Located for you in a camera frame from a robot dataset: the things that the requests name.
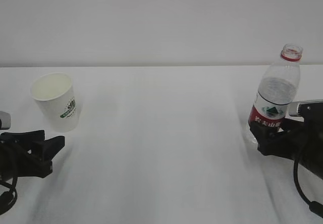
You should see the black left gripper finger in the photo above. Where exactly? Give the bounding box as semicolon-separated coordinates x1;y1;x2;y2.
31;136;65;161
1;130;45;143

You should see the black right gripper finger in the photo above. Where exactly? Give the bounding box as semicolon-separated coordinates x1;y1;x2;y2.
250;121;277;156
279;118;304;132

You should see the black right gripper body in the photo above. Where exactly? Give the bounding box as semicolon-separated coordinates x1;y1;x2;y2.
270;109;322;178

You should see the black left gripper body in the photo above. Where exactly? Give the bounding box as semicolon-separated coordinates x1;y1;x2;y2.
1;140;52;181

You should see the clear water bottle red label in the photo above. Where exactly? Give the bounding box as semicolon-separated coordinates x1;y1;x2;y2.
246;43;303;144

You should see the white paper cup green logo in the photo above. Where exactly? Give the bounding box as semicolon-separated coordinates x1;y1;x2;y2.
30;73;79;133

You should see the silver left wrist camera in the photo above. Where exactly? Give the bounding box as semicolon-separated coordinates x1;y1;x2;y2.
0;111;11;130

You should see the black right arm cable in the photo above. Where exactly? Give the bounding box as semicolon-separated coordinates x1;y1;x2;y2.
293;143;323;213

